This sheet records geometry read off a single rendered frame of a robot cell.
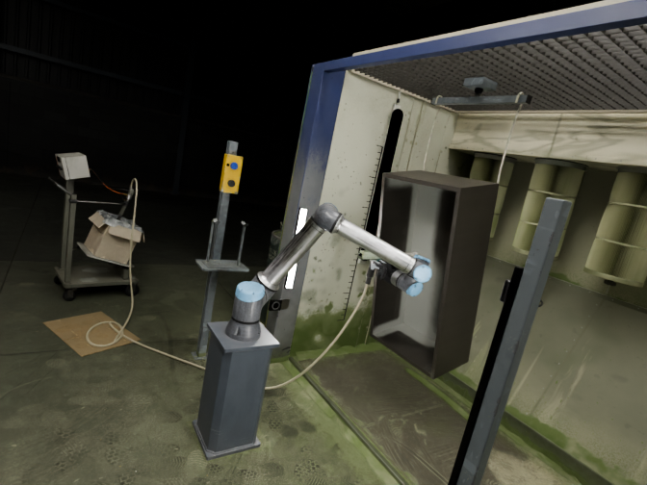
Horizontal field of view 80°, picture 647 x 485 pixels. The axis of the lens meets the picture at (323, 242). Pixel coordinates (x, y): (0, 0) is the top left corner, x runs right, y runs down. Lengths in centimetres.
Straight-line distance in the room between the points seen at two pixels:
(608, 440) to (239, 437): 221
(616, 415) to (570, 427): 27
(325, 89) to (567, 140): 171
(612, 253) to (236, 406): 246
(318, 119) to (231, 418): 197
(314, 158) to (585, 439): 254
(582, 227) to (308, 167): 215
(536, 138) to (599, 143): 42
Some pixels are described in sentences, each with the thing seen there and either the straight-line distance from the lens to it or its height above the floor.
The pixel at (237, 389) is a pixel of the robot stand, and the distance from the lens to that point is 220.
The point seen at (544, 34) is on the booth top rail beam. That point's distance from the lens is 180.
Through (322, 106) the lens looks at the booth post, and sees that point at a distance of 287.
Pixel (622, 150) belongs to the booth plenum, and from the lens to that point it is 310.
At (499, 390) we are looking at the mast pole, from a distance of 130.
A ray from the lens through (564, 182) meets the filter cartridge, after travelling 330.
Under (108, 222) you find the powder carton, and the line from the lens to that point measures 395.
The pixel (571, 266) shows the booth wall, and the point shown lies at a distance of 358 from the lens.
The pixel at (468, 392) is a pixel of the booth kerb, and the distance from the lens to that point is 343.
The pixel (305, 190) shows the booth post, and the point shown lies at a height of 141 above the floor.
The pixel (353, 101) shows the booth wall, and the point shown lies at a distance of 303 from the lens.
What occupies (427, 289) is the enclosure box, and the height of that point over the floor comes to 89.
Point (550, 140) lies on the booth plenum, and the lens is 330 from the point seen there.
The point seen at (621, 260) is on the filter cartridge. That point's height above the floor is 140.
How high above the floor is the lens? 160
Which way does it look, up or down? 11 degrees down
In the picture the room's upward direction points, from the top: 12 degrees clockwise
